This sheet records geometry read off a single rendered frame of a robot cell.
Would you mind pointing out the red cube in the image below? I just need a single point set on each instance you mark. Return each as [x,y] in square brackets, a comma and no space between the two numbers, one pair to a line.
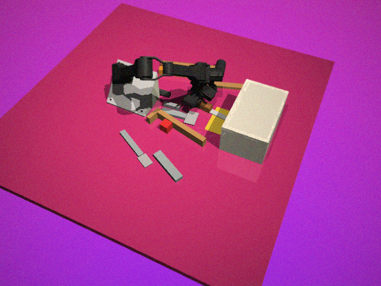
[166,126]

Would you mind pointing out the orange rod with dark cylindrical end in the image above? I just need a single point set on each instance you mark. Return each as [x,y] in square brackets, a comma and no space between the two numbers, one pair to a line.
[219,64]

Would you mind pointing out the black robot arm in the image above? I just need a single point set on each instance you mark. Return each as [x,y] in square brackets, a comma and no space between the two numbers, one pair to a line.
[143,70]

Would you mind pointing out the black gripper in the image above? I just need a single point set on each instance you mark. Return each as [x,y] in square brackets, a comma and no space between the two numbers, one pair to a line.
[193,99]

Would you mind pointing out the black-handled metal rod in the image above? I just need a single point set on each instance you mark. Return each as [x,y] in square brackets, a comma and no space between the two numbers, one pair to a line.
[165,93]

